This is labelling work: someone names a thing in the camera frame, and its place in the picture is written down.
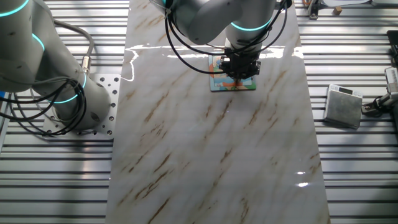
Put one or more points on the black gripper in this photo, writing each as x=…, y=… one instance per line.
x=239, y=65

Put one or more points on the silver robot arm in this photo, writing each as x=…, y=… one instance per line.
x=31, y=56

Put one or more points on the vehicle picture puzzle board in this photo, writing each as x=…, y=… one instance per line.
x=217, y=84

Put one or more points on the marble pattern board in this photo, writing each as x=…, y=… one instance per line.
x=186, y=155

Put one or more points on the metal pole with black clamp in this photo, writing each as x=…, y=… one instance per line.
x=314, y=9

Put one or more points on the silver digital scale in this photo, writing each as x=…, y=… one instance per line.
x=342, y=109

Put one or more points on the small wooden block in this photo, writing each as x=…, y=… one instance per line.
x=337, y=11

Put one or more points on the black box-shaped device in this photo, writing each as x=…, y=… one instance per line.
x=393, y=46

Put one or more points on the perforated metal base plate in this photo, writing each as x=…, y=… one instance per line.
x=107, y=84

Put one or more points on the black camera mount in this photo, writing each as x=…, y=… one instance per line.
x=373, y=107

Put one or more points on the small silver camera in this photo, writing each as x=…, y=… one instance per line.
x=392, y=79

